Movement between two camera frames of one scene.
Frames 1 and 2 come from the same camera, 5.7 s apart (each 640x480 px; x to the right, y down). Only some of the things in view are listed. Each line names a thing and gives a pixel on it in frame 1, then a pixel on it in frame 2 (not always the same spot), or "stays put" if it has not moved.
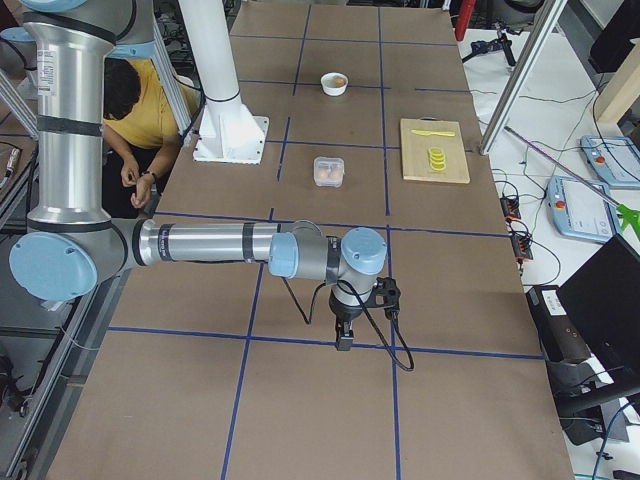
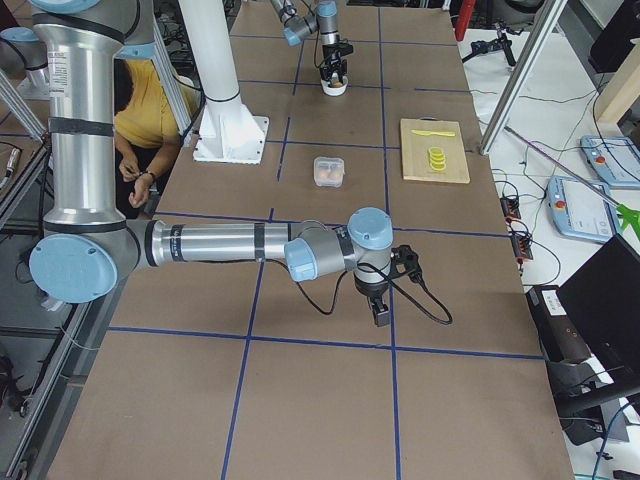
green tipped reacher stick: (628, 216) stays put
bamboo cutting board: (415, 156) stays put
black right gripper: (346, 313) -> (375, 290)
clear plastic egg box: (328, 171) stays put
